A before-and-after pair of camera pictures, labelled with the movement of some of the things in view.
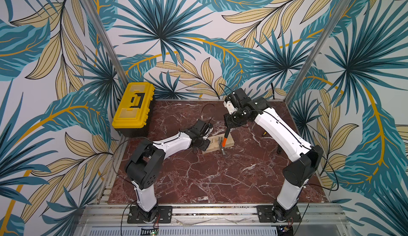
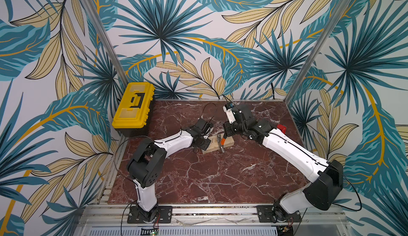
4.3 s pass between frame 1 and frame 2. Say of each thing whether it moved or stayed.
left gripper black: stayed
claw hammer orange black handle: stayed
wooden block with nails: stayed
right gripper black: moved
